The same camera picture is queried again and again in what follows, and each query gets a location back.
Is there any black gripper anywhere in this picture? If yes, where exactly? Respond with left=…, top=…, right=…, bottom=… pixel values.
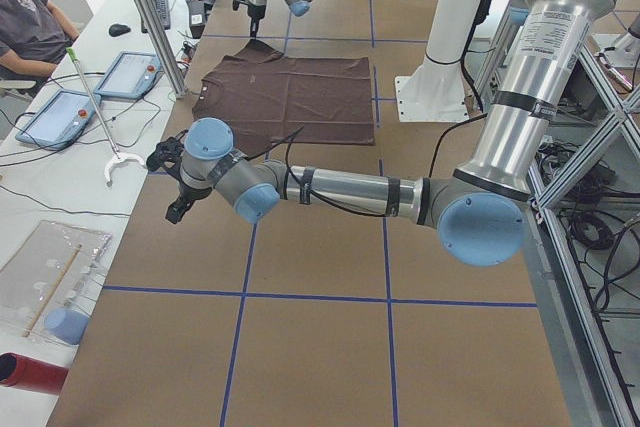
left=247, top=0, right=267, bottom=39
left=165, top=180, right=211, bottom=223

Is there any dark brown t-shirt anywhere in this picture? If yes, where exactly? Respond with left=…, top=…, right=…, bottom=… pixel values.
left=192, top=40, right=375, bottom=153

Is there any white reacher grabber tool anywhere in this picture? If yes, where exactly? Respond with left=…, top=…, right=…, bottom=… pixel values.
left=66, top=47, right=146, bottom=187

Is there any black keyboard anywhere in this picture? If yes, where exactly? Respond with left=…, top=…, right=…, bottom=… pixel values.
left=151, top=0, right=171, bottom=30

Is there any blue tape line crosswise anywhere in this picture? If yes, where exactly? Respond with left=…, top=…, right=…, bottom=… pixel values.
left=102, top=286, right=538, bottom=309

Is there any blue tape line lengthwise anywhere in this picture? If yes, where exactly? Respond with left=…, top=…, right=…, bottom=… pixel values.
left=368, top=0, right=399, bottom=427

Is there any far blue teach pendant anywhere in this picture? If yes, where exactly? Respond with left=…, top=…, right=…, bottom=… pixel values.
left=93, top=51, right=161, bottom=100

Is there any blue teach pendant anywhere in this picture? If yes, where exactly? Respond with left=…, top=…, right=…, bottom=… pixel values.
left=93, top=51, right=161, bottom=100
left=15, top=89, right=95, bottom=151

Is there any clear plastic bag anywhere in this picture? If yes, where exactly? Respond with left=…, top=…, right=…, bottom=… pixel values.
left=1, top=220, right=112, bottom=345

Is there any black computer mouse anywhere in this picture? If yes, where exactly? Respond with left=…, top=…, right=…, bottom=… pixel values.
left=108, top=23, right=131, bottom=37

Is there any near blue teach pendant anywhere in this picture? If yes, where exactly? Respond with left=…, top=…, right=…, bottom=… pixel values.
left=15, top=89, right=95, bottom=151

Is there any blue plastic cup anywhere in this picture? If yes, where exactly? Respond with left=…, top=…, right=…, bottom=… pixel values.
left=44, top=308, right=89, bottom=345

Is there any seated person grey shirt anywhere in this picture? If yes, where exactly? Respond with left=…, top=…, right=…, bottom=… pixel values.
left=0, top=0, right=80, bottom=96

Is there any red cylinder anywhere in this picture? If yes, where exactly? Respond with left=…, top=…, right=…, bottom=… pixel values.
left=1, top=353, right=68, bottom=395

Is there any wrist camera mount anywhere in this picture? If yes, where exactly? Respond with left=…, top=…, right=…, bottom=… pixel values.
left=146, top=130, right=187, bottom=180
left=232, top=0, right=251, bottom=11

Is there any aluminium frame post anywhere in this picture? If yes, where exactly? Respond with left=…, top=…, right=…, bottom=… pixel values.
left=133, top=0, right=187, bottom=99

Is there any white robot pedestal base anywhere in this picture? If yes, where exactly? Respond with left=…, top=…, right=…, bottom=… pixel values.
left=395, top=0, right=481, bottom=123

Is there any aluminium frame structure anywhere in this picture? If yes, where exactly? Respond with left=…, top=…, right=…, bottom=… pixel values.
left=525, top=22, right=639, bottom=426

